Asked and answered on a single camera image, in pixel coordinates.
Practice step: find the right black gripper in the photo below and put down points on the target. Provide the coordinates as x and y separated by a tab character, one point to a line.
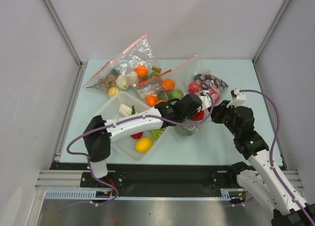
219	113

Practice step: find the red fake apple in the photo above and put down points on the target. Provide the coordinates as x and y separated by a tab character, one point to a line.
199	116

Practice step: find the blue zip clear bag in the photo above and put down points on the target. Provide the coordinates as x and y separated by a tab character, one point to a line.
194	110

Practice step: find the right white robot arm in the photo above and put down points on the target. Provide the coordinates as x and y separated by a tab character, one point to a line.
266	182

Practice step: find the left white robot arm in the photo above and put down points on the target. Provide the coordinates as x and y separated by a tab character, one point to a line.
100	134

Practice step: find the green fake cabbage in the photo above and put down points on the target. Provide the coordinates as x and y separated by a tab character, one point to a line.
177	93

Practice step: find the red spotted fake strawberry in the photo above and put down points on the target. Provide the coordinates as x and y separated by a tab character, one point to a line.
194	87

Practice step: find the dark green fake avocado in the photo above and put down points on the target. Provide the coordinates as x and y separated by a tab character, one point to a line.
163	95

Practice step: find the orange fake tangerine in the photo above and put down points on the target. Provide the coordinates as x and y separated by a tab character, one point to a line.
151	100
160	101
168	85

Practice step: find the red zip bag with oranges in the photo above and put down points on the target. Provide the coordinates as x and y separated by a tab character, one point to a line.
152	85

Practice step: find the red zip bag with strawberries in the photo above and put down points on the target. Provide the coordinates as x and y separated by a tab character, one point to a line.
193	69

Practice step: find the green fake chili pepper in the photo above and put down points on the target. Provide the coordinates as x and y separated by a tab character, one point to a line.
133	110

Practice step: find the yellow fake lemon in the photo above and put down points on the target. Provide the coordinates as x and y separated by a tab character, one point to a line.
144	144

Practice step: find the red fake tomato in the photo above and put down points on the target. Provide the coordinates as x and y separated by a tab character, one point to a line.
137	135

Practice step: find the orange fake orange in bag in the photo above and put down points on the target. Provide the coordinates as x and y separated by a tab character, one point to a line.
141	71

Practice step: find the white fake green onion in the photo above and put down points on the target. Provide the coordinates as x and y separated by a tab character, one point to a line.
125	110

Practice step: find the large crinkled red zip bag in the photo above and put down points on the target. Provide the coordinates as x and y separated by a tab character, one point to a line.
138	53

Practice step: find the white fake cauliflower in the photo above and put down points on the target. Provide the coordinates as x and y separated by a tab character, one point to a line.
126	80

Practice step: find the yellow fake egg fruit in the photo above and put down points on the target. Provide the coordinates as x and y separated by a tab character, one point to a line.
113	91

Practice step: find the small bag with brown grapes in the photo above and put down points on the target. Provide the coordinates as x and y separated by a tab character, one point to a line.
104	79

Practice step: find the white plastic basket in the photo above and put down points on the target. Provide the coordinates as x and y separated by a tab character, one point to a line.
126	144

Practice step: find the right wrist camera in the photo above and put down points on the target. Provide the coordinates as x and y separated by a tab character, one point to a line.
238	98

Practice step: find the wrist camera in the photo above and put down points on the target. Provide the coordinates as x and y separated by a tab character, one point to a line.
205	97
238	98

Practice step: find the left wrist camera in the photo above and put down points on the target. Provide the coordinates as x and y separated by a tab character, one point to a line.
205	97

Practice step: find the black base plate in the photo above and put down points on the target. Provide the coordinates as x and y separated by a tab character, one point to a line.
150	177

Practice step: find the white slotted cable duct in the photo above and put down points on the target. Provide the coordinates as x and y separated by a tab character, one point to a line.
94	195

